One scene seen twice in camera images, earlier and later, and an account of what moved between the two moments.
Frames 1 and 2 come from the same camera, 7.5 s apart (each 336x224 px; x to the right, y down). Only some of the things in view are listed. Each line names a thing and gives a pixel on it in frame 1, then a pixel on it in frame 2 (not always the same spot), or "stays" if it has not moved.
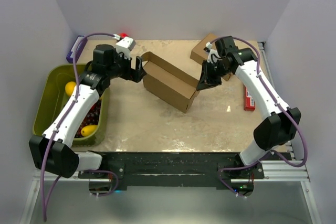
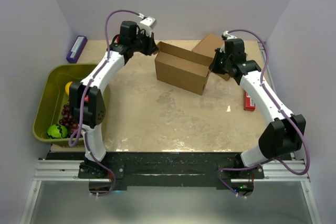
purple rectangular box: x=70 y=56 stays
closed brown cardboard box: x=200 y=55 stays
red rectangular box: x=249 y=102 stays
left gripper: x=135 y=75 -> x=153 y=47
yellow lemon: x=69 y=87 stays
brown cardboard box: x=168 y=83 -> x=182 y=67
